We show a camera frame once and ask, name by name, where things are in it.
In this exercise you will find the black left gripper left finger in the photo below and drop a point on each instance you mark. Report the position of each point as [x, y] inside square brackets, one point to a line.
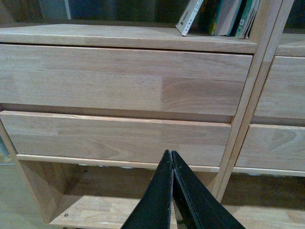
[154, 209]

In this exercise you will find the left wooden shelf cabinet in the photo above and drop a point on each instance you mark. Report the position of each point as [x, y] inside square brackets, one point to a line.
[87, 111]

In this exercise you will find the right lower wooden drawer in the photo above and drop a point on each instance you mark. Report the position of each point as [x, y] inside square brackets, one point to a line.
[273, 147]

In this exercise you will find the left lower wooden drawer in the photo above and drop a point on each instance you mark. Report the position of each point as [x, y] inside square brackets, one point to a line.
[115, 139]

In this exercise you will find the wooden drawer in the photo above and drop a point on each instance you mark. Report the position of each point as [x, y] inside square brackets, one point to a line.
[123, 79]
[273, 147]
[283, 94]
[115, 139]

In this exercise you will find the right wooden shelf cabinet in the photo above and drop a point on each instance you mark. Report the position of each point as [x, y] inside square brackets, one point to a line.
[267, 33]

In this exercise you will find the dark green illustrated book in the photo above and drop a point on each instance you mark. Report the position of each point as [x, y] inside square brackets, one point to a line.
[206, 18]

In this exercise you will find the grey-blue white-cover book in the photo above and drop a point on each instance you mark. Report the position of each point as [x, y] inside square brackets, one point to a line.
[188, 16]

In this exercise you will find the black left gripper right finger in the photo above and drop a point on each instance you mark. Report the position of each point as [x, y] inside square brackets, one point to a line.
[195, 206]

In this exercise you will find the thin book beside post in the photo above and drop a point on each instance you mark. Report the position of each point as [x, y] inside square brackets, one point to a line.
[248, 28]

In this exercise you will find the green-covered upright book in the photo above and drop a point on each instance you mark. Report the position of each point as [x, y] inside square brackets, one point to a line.
[232, 16]

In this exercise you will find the right upper wooden drawer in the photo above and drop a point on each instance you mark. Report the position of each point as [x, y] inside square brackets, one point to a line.
[283, 94]

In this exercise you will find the wooden shelf cabinet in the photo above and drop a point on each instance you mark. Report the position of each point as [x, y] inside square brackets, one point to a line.
[267, 33]
[87, 111]

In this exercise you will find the left upper wooden drawer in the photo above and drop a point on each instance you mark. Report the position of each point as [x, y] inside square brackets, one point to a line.
[123, 79]

